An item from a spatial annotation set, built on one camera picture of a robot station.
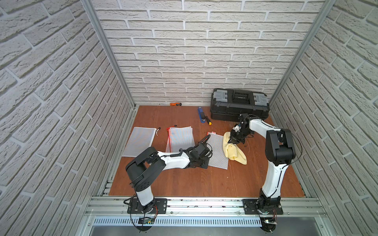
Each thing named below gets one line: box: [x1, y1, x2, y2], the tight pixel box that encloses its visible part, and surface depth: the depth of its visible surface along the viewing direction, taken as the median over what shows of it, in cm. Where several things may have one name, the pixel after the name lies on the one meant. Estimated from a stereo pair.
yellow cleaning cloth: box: [222, 131, 248, 165], surface depth 92 cm
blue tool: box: [197, 106, 207, 124], surface depth 115 cm
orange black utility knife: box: [169, 102, 182, 107], surface depth 124 cm
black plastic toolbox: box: [210, 88, 271, 122], surface depth 102 cm
